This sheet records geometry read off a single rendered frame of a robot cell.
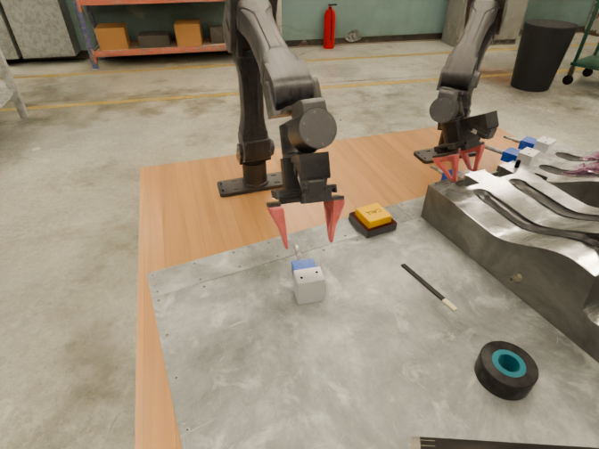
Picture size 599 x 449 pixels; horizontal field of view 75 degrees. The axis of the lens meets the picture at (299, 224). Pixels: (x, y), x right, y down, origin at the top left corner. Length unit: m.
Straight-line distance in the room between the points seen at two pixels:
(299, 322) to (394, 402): 0.20
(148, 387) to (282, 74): 0.52
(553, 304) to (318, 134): 0.50
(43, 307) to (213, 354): 1.51
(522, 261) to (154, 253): 0.72
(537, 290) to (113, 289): 1.74
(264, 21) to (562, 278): 0.66
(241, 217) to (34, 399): 1.14
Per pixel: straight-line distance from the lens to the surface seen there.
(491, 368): 0.67
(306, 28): 6.22
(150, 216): 1.01
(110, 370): 1.75
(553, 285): 0.79
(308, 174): 0.55
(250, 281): 0.78
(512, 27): 7.07
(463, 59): 1.07
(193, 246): 0.88
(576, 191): 1.13
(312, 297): 0.72
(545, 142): 1.30
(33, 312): 2.12
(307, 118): 0.56
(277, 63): 0.67
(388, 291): 0.77
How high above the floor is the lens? 1.35
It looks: 37 degrees down
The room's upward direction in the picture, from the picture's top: straight up
